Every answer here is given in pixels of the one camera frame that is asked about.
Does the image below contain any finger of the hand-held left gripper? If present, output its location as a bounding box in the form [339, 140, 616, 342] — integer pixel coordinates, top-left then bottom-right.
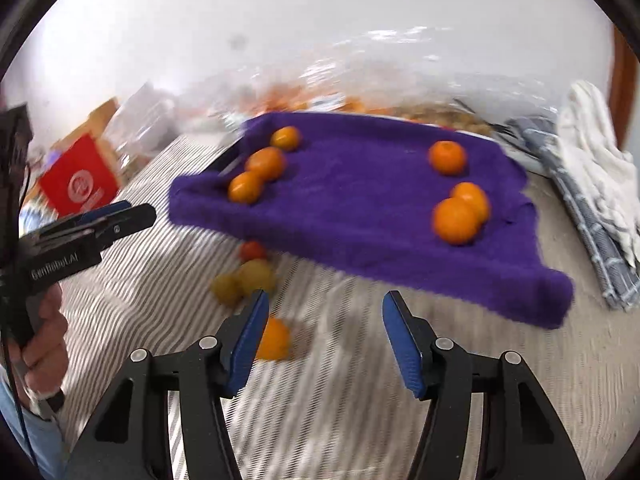
[96, 203, 157, 252]
[70, 200, 132, 228]

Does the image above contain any brown wooden door frame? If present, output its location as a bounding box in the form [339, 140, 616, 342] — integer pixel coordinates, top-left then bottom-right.
[611, 27, 640, 156]

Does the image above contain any grey checked cloth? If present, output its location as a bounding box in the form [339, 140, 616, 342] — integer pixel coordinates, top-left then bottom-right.
[505, 116, 640, 311]

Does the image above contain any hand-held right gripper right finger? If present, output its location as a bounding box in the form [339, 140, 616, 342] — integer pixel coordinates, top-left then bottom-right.
[382, 290, 586, 480]

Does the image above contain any yellow-green round fruit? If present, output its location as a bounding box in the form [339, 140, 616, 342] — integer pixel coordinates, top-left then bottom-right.
[210, 274, 245, 307]
[237, 259, 277, 297]

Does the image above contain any empty clear plastic bag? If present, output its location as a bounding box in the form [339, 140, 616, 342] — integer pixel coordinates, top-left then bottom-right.
[102, 82, 178, 161]

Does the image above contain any person's left forearm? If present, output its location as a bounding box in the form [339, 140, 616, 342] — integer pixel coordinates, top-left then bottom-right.
[0, 382, 68, 480]

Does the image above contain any person's left hand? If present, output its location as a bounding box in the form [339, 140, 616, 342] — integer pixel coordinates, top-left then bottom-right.
[22, 285, 69, 397]

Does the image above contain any striped bed quilt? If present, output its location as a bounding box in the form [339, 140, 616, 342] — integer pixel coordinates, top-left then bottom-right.
[55, 132, 640, 480]

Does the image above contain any white striped towel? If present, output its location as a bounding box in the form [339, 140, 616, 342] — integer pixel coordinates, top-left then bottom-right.
[556, 80, 640, 268]

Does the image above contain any purple towel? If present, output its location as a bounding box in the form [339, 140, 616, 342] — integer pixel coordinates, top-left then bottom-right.
[167, 111, 574, 330]

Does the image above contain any clear bag of brown fruits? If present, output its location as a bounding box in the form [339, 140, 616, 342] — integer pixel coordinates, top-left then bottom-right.
[370, 30, 558, 136]

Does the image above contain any brown paper bag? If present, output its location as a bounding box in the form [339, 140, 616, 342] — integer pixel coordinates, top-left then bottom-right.
[50, 97, 131, 176]

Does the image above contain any red paper bag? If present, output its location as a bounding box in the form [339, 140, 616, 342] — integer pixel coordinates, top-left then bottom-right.
[38, 132, 121, 218]

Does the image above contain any orange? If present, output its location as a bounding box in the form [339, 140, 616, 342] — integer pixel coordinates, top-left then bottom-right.
[429, 140, 468, 176]
[450, 182, 492, 223]
[245, 146, 287, 182]
[270, 126, 302, 152]
[255, 316, 292, 362]
[228, 171, 265, 205]
[432, 198, 481, 246]

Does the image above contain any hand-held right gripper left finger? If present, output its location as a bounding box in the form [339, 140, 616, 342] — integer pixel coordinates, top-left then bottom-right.
[65, 288, 271, 480]

